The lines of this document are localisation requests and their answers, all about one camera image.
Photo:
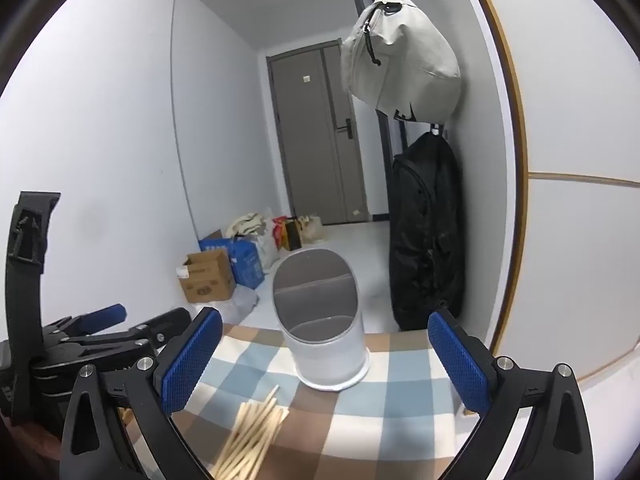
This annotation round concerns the metal wall hook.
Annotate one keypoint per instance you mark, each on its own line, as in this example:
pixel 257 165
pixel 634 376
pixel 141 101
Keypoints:
pixel 435 130

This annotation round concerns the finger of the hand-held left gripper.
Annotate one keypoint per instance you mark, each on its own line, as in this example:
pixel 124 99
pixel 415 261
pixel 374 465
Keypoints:
pixel 102 316
pixel 165 322

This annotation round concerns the grey door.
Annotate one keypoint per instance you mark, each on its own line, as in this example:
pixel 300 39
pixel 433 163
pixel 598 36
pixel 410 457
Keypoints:
pixel 310 160

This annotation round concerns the black backpack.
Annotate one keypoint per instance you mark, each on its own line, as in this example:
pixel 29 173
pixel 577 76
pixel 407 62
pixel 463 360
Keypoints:
pixel 425 235

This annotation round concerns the beige hanging bag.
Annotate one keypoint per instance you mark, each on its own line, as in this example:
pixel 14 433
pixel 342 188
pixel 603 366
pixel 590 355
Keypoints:
pixel 400 60

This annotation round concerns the person's left forearm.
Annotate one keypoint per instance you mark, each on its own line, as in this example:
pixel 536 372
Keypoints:
pixel 30 455

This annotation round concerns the white cabinet with wooden trim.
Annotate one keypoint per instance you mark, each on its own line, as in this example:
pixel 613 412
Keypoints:
pixel 575 260

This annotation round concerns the brown cardboard box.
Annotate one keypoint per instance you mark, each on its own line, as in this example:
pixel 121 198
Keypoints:
pixel 210 280

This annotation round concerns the bunch of wooden chopsticks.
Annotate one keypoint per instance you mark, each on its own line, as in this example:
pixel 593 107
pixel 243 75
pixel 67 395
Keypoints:
pixel 250 430

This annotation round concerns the white divided utensil holder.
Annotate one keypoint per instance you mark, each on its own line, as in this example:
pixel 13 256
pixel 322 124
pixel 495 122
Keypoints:
pixel 325 360

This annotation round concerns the blue cardboard box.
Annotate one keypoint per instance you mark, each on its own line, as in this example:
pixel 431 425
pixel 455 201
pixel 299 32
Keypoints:
pixel 247 265

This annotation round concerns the white plastic bag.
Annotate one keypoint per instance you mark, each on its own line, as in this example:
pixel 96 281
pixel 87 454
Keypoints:
pixel 267 250

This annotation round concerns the clear plastic bag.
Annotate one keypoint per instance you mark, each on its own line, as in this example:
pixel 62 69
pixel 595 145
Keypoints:
pixel 235 305

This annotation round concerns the orange and black box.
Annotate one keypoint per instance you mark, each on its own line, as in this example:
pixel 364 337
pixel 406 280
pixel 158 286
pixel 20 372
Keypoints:
pixel 294 235

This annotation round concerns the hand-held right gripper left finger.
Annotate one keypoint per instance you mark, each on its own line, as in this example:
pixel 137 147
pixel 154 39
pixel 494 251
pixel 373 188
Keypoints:
pixel 192 360

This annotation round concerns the red bag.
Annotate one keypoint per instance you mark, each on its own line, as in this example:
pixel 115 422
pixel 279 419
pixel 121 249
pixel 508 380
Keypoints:
pixel 279 232

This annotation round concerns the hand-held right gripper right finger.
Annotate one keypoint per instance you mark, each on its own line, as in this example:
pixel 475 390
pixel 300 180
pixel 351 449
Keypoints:
pixel 457 360

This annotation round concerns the beige plastic bag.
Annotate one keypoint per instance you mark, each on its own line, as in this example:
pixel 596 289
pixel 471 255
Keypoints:
pixel 312 227

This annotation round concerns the plaid tablecloth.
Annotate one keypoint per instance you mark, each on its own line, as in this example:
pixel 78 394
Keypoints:
pixel 400 385

